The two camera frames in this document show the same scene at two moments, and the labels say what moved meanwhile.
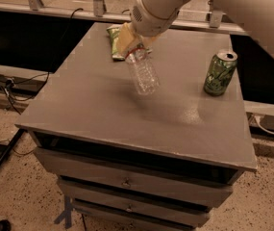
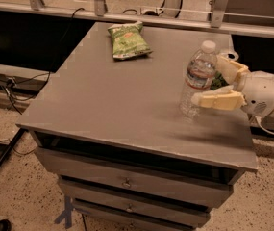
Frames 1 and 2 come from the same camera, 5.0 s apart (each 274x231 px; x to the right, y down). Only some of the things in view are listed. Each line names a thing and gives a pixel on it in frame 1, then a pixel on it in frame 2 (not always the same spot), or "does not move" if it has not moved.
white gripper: [147, 22] → [261, 91]
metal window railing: [33, 2] does not move
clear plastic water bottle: [145, 75] → [200, 74]
